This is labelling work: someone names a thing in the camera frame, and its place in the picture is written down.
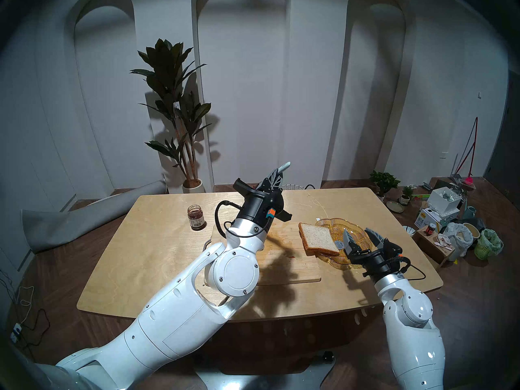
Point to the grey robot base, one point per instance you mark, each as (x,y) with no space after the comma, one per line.
(264,379)

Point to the red lidded jar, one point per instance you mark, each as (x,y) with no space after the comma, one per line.
(430,229)

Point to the grey ceramic plate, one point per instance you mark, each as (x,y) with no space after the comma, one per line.
(395,206)

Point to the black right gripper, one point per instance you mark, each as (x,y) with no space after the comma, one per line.
(378,261)

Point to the dark door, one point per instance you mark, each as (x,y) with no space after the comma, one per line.
(505,157)

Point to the rolled grey mat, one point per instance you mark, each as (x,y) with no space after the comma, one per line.
(81,218)

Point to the tall potted plant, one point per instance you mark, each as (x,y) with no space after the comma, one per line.
(170,68)

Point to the white power strip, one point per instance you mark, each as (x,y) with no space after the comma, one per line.
(15,332)

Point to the glass jam jar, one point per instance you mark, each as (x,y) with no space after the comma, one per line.
(196,218)

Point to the amber glass plate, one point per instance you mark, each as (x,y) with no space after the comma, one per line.
(337,230)

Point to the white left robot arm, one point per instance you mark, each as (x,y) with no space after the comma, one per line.
(183,312)

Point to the green mesh bag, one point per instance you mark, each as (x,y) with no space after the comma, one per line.
(489,245)

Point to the beige bucket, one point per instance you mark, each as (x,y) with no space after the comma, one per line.
(471,230)

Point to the white box appliance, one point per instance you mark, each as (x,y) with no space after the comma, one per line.
(443,202)

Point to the white yellow printed carton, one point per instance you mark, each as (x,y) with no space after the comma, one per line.
(426,219)

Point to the tiny potted plant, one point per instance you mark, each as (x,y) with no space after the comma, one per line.
(406,194)

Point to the bushy small potted plant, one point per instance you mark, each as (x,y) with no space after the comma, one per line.
(384,180)

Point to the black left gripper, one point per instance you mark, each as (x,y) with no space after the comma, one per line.
(260,206)

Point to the wooden cutting board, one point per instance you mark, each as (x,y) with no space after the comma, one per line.
(292,267)

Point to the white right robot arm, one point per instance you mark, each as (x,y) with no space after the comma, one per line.
(410,312)

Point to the white plastic bag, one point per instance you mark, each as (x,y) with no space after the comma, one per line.
(459,239)

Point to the patterned small bowl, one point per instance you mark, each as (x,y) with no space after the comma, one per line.
(409,230)

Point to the white bread slice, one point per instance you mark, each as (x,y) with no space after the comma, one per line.
(319,239)

